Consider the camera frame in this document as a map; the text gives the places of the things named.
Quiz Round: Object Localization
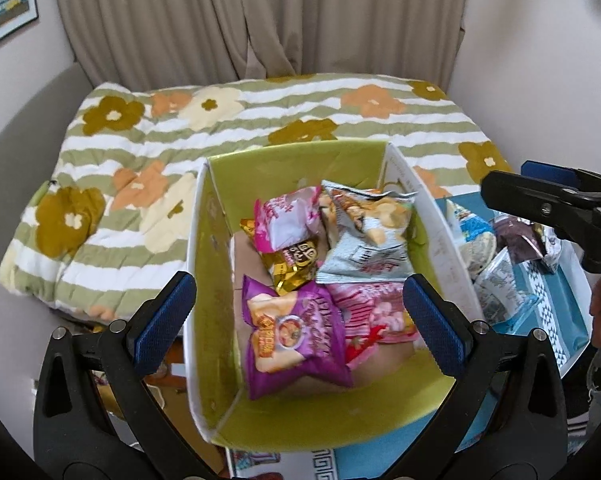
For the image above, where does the dark purple snack bag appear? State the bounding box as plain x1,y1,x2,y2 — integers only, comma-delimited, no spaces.
493,212,545,264

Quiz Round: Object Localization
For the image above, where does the pink striped snack bag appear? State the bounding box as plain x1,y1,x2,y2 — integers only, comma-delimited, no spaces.
325,282,418,370

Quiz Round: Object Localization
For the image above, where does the white orange chips bag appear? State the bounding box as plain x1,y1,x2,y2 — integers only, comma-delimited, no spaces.
316,180,418,285

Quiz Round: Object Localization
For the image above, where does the pink white snack packet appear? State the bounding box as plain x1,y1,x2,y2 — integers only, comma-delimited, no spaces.
253,186,321,252

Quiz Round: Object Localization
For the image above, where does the white barcode snack bag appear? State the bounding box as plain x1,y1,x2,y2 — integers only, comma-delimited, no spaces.
474,248,539,334

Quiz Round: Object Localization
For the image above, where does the white blue small snack bag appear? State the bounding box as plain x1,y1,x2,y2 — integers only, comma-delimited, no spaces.
445,200,497,281

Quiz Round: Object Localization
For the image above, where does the green cardboard box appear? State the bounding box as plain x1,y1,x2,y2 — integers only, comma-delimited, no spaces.
184,140,482,452

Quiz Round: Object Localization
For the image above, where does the floral striped quilt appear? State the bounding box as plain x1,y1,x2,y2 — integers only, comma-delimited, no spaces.
0,74,508,322

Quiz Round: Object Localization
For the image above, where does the yellow gold snack bag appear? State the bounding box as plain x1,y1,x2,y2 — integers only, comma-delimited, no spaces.
256,235,319,296

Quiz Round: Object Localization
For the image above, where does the white orange snack bag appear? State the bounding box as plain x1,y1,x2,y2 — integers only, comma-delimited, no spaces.
318,191,340,249

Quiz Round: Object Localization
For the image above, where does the grey headboard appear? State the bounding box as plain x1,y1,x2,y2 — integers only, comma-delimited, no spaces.
0,63,93,263

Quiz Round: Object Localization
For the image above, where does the beige curtain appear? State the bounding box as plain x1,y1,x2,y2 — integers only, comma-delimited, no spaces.
58,0,465,90

